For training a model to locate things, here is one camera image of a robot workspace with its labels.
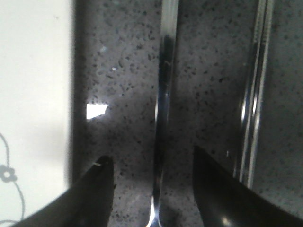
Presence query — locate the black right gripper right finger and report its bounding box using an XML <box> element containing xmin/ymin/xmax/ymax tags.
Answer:
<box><xmin>193</xmin><ymin>146</ymin><xmax>303</xmax><ymax>227</ymax></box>

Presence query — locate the silver metal chopstick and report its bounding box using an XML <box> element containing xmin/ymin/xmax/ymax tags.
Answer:
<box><xmin>233</xmin><ymin>0</ymin><xmax>267</xmax><ymax>183</ymax></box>
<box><xmin>243</xmin><ymin>0</ymin><xmax>275</xmax><ymax>189</ymax></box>

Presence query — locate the silver metal fork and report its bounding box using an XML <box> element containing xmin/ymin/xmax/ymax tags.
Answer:
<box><xmin>146</xmin><ymin>0</ymin><xmax>180</xmax><ymax>227</ymax></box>

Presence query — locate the cream rabbit serving tray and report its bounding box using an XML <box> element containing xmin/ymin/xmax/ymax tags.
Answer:
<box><xmin>0</xmin><ymin>0</ymin><xmax>74</xmax><ymax>227</ymax></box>

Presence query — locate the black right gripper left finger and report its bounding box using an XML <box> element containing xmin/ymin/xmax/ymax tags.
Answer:
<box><xmin>16</xmin><ymin>156</ymin><xmax>115</xmax><ymax>227</ymax></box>

